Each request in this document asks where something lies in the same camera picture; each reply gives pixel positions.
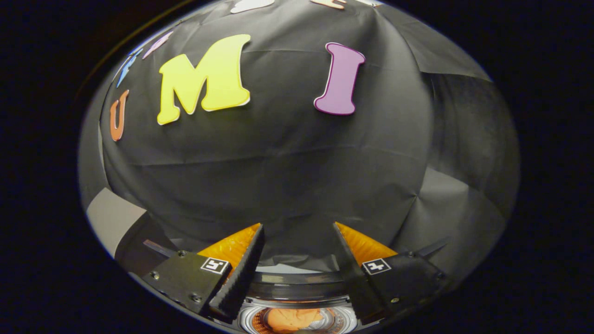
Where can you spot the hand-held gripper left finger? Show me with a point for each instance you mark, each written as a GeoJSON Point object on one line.
{"type": "Point", "coordinates": [241, 273]}

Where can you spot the dark glass washing machine lid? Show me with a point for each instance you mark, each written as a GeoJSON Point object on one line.
{"type": "Point", "coordinates": [301, 285]}

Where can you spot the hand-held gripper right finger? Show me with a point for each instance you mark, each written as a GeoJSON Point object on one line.
{"type": "Point", "coordinates": [355, 278]}

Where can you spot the grey washing machine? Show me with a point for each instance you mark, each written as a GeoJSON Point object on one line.
{"type": "Point", "coordinates": [342, 321]}

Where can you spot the beige cabinet with dark top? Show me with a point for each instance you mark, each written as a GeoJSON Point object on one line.
{"type": "Point", "coordinates": [111, 218]}

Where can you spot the orange polo shirt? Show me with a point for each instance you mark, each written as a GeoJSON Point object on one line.
{"type": "Point", "coordinates": [292, 319]}

